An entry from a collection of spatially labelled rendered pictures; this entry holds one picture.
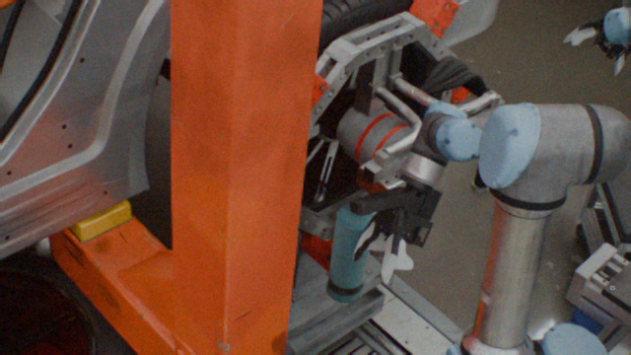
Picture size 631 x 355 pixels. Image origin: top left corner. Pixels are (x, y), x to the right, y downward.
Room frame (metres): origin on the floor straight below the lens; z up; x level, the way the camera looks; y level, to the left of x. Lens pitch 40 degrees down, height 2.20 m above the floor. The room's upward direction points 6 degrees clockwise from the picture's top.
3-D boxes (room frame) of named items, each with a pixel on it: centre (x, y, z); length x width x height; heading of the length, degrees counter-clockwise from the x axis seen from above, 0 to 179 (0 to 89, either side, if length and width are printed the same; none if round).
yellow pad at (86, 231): (1.55, 0.48, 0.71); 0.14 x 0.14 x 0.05; 46
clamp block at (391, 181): (1.49, -0.15, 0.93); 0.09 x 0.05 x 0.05; 46
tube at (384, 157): (1.60, -0.14, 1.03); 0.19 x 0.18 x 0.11; 46
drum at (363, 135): (1.71, -0.17, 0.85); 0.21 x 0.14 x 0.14; 46
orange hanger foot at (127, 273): (1.43, 0.36, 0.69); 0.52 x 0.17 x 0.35; 46
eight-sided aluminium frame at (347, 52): (1.76, -0.12, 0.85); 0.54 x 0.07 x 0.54; 136
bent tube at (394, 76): (1.74, -0.28, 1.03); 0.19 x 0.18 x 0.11; 46
